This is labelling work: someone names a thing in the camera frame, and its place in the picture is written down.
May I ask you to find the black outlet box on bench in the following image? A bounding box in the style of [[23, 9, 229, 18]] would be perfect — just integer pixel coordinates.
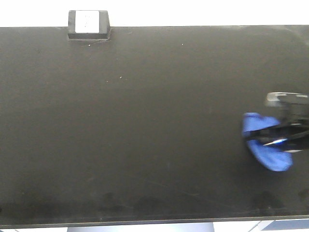
[[68, 10, 111, 40]]

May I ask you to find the blue cloth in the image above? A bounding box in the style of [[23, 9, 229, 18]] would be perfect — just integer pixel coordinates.
[[242, 113, 293, 172]]

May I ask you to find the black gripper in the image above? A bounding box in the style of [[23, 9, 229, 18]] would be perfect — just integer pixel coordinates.
[[243, 92, 309, 152]]

